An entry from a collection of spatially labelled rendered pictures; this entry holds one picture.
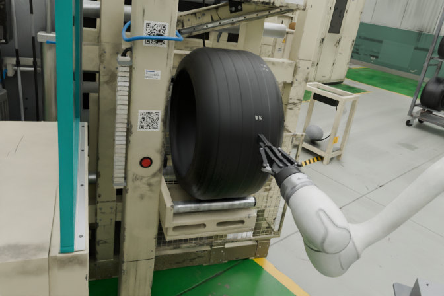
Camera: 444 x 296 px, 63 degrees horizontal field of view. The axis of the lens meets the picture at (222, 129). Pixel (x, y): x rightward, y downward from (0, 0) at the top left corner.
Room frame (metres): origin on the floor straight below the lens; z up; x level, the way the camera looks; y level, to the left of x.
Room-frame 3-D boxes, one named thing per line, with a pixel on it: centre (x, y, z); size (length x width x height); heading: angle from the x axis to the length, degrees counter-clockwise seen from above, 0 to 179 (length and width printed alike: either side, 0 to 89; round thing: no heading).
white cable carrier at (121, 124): (1.15, 0.34, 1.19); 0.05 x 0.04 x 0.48; 22
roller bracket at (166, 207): (1.25, 0.21, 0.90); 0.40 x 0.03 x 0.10; 22
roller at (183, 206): (1.19, -0.01, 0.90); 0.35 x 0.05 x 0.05; 112
